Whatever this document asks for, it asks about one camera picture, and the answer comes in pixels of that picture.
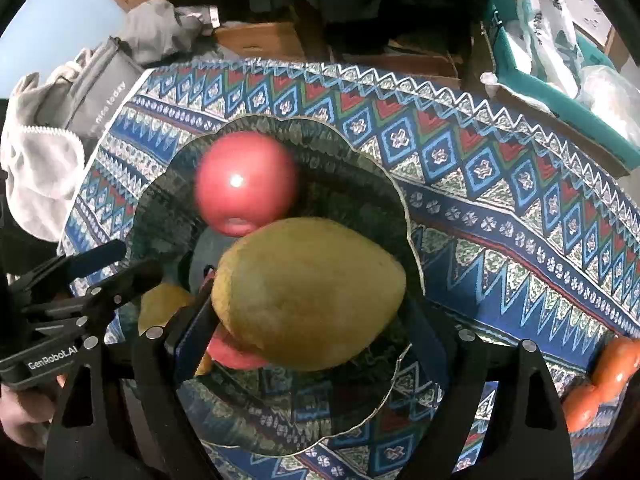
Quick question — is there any white printed rice bag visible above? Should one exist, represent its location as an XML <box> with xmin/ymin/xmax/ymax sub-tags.
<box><xmin>512</xmin><ymin>0</ymin><xmax>621</xmax><ymax>98</ymax></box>

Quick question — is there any clear plastic bag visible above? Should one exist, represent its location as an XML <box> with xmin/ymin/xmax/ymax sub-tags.
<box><xmin>575</xmin><ymin>65</ymin><xmax>640</xmax><ymax>146</ymax></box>

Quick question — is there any blue patterned tablecloth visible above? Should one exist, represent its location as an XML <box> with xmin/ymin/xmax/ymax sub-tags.
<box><xmin>57</xmin><ymin>57</ymin><xmax>640</xmax><ymax>480</ymax></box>

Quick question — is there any dark glass plate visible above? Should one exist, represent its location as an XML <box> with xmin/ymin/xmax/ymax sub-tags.
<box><xmin>122</xmin><ymin>114</ymin><xmax>426</xmax><ymax>457</ymax></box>

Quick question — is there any teal box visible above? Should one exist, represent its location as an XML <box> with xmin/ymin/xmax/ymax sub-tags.
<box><xmin>482</xmin><ymin>0</ymin><xmax>640</xmax><ymax>178</ymax></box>

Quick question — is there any white towel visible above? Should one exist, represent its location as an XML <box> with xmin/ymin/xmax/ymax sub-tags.
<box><xmin>0</xmin><ymin>62</ymin><xmax>86</xmax><ymax>243</ymax></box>

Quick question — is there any person's left hand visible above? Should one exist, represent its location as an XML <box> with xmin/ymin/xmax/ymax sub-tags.
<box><xmin>0</xmin><ymin>374</ymin><xmax>67</xmax><ymax>451</ymax></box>

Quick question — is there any wooden drawer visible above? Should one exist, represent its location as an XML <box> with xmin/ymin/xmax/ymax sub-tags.
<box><xmin>215</xmin><ymin>22</ymin><xmax>306</xmax><ymax>63</ymax></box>

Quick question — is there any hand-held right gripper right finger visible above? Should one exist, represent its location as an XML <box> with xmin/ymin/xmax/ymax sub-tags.
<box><xmin>400</xmin><ymin>292</ymin><xmax>573</xmax><ymax>480</ymax></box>

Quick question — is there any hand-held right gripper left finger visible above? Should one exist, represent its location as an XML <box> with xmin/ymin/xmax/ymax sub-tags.
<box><xmin>44</xmin><ymin>270</ymin><xmax>221</xmax><ymax>480</ymax></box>

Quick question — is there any red apple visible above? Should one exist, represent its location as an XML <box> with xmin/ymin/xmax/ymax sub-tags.
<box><xmin>207</xmin><ymin>325</ymin><xmax>271</xmax><ymax>371</ymax></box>
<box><xmin>194</xmin><ymin>131</ymin><xmax>301</xmax><ymax>238</ymax></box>

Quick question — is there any grey tote bag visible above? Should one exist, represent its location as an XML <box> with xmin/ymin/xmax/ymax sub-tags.
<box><xmin>65</xmin><ymin>36</ymin><xmax>151</xmax><ymax>138</ymax></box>

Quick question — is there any grey clothes pile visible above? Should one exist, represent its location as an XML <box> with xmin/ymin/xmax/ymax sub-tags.
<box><xmin>122</xmin><ymin>0</ymin><xmax>221</xmax><ymax>66</ymax></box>

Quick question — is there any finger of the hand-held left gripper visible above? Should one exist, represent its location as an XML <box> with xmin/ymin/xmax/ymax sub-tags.
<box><xmin>10</xmin><ymin>239</ymin><xmax>128</xmax><ymax>306</ymax></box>
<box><xmin>20</xmin><ymin>259</ymin><xmax>165</xmax><ymax>348</ymax></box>

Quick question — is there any flat cardboard box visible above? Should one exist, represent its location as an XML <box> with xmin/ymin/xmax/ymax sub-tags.
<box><xmin>330</xmin><ymin>40</ymin><xmax>463</xmax><ymax>91</ymax></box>

